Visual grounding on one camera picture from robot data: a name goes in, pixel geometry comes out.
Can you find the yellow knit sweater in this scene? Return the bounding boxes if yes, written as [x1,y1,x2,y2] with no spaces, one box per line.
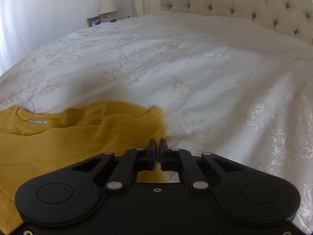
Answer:
[1,101,165,234]

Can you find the white table lamp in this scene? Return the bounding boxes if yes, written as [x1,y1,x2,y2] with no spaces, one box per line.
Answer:
[99,0,118,22]

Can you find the cream tufted headboard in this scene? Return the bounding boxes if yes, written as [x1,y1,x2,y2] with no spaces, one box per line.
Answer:
[161,0,312,44]

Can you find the wooden picture frame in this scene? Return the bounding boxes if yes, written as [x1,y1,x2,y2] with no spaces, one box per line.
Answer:
[86,16,101,27]

